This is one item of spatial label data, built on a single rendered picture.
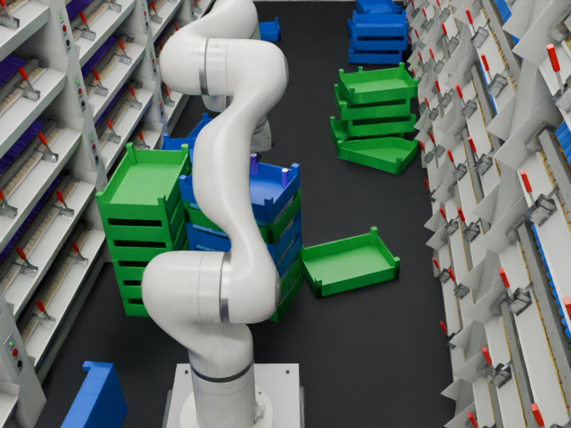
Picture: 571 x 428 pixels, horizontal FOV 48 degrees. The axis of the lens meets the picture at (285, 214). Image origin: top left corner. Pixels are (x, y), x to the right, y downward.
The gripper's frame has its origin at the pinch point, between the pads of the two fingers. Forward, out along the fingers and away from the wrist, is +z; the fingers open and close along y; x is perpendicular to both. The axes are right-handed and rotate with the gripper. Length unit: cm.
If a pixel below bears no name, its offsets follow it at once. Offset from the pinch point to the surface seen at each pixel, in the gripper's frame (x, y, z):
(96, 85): 47, -51, 19
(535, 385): -82, 39, -54
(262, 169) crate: 5.2, 2.3, 15.9
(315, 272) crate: -14, 18, 54
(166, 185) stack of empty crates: 3.6, -27.3, 18.5
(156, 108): 73, -39, 66
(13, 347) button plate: -47, -65, 9
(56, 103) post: 27, -58, 4
